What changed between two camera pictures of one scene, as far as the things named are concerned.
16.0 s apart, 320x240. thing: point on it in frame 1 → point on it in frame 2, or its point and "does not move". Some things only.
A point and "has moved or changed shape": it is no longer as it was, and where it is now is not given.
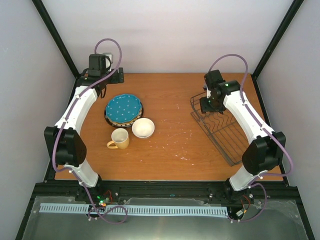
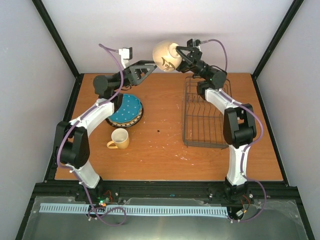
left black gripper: (115, 78) → (133, 75)
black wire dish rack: (223, 129) has moved or changed shape
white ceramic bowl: (143, 128) → (166, 56)
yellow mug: (121, 138) does not move
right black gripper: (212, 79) → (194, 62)
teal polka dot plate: (123, 108) does not move
